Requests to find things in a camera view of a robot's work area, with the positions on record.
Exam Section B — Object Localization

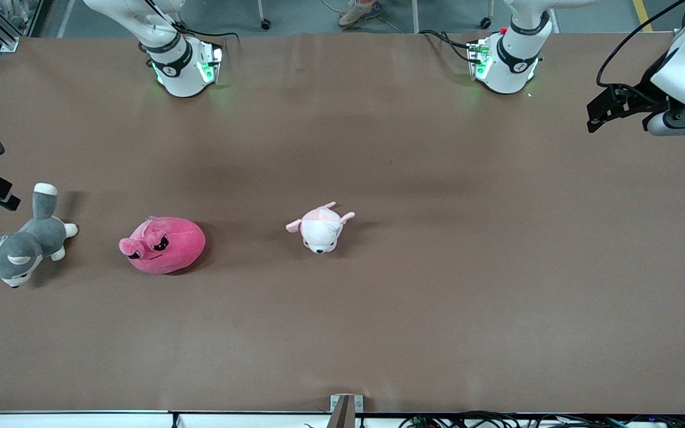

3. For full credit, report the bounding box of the hot pink round plush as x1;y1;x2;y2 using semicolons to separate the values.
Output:
119;216;206;275

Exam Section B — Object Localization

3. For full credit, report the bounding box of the grey white husky plush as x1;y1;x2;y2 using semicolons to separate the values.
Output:
0;182;79;288

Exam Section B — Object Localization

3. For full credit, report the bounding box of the yellow floor tape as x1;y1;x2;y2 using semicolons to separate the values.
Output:
633;0;654;32

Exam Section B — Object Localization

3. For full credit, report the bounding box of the beige shoe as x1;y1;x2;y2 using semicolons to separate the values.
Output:
338;0;382;28

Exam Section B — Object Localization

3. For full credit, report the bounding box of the pale pink small plush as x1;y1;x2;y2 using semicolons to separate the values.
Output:
285;202;356;254

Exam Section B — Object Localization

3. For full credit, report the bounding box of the black left base cable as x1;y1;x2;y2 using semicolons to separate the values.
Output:
420;29;480;66

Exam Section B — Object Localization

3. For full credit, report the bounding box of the black base cable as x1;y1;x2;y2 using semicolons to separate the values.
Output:
420;29;480;66
164;0;242;42

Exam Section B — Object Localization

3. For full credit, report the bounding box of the white table edge rail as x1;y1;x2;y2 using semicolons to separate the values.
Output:
0;410;685;428

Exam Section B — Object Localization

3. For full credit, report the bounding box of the black right base cable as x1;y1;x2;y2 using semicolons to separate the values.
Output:
164;0;242;42

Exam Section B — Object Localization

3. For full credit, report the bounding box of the black cable tangle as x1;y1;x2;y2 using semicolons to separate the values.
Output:
399;411;685;428

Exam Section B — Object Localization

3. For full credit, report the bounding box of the grey metal bracket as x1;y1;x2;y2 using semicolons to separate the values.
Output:
329;394;364;414

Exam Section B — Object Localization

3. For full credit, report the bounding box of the brown wooden post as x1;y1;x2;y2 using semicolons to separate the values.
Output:
326;395;356;428

